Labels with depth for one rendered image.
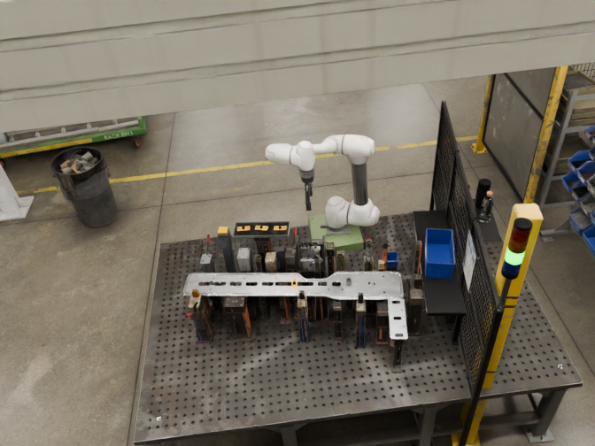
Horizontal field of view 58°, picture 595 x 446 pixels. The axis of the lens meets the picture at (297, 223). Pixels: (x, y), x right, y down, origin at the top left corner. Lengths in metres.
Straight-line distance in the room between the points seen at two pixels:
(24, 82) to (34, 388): 4.30
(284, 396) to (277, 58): 2.89
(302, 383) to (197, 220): 2.67
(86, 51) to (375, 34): 0.24
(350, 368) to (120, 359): 2.01
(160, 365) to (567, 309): 3.15
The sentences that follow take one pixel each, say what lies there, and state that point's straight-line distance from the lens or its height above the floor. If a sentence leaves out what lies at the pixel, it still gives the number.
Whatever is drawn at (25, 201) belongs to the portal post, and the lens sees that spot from 6.58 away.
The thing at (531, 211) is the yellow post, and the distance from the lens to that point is 2.43.
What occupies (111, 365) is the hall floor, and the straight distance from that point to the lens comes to 4.59.
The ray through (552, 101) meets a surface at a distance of 4.74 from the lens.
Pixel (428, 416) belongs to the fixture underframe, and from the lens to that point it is 3.49.
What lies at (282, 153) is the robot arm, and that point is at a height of 1.82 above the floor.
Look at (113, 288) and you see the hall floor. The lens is 5.12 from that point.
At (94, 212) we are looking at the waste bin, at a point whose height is 0.21.
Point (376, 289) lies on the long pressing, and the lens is 3.33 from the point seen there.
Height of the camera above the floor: 3.52
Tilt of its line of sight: 42 degrees down
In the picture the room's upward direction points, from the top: 6 degrees counter-clockwise
